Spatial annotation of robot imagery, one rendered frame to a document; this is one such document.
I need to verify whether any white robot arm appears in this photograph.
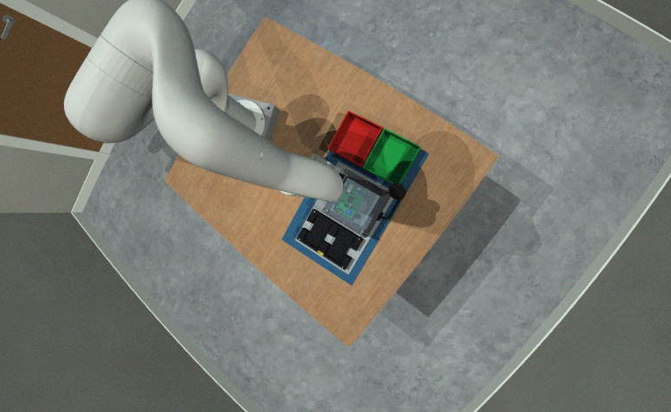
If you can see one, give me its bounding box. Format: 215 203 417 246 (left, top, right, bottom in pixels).
64 0 343 202

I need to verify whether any green bin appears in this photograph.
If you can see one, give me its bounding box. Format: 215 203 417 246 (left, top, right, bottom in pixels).
363 128 421 184

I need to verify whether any red open-top bin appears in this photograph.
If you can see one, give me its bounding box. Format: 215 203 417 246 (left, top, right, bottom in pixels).
328 111 383 168

